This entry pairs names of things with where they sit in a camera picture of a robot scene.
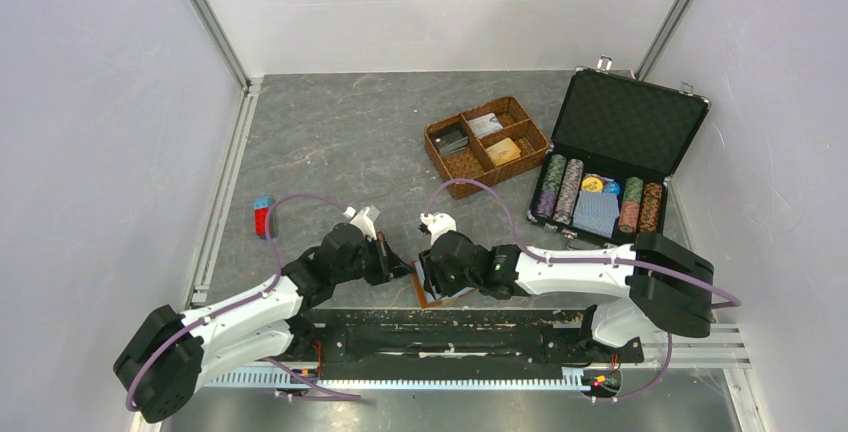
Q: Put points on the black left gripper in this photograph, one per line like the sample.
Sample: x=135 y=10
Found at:
x=389 y=264

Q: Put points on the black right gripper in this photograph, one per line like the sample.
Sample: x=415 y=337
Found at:
x=435 y=279

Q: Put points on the brown leather card holder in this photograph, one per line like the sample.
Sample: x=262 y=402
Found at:
x=430 y=299

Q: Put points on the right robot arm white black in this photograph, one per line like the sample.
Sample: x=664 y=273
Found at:
x=654 y=283

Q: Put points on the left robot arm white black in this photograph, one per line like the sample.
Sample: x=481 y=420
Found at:
x=173 y=354

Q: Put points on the black card stack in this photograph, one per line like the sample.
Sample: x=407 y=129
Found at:
x=451 y=140

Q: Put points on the tan card box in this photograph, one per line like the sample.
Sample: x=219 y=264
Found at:
x=503 y=151

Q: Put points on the white card stack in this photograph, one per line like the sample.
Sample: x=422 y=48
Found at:
x=485 y=125

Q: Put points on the blue playing card deck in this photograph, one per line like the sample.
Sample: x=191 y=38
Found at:
x=596 y=212

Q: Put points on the woven wicker divided basket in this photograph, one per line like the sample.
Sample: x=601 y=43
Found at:
x=474 y=161

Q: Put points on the red blue toy block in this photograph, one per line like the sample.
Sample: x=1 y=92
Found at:
x=264 y=221

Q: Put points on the purple green chip row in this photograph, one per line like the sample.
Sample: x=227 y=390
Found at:
x=551 y=183

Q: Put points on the grey striped chip row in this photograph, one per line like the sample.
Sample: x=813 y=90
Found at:
x=569 y=191

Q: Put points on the yellow dealer button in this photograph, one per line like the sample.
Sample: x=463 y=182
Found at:
x=592 y=184

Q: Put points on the blue round dealer chip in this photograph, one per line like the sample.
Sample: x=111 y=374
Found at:
x=612 y=188

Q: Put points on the green pink chip row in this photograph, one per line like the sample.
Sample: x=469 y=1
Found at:
x=630 y=206

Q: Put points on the black poker chip case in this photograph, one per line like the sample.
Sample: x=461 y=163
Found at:
x=620 y=128

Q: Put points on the brown poker chip row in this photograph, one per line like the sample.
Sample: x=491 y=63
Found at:
x=650 y=207

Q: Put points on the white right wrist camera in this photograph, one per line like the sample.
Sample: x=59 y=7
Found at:
x=436 y=225

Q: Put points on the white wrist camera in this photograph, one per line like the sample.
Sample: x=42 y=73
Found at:
x=364 y=219
x=436 y=225

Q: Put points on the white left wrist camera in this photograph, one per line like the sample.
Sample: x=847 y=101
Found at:
x=364 y=219

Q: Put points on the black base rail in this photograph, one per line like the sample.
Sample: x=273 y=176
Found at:
x=448 y=344

